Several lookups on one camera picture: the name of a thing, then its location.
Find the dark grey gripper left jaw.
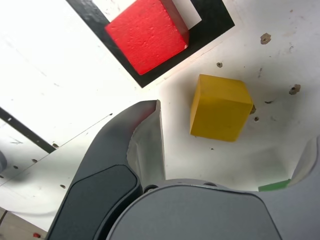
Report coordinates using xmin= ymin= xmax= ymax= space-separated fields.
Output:
xmin=46 ymin=99 xmax=166 ymax=240

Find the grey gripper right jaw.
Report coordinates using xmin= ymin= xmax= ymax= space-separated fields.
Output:
xmin=106 ymin=136 xmax=320 ymax=240

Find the green cube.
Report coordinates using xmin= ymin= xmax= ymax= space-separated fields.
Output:
xmin=257 ymin=178 xmax=292 ymax=193

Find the yellow cube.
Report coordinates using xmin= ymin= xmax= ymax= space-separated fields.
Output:
xmin=189 ymin=73 xmax=254 ymax=143

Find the red cube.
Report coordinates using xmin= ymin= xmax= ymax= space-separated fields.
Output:
xmin=104 ymin=0 xmax=191 ymax=76

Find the black tape square outline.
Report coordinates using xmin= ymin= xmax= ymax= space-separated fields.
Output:
xmin=66 ymin=0 xmax=236 ymax=89

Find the black tape strip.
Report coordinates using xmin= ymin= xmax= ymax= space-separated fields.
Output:
xmin=0 ymin=106 xmax=56 ymax=154

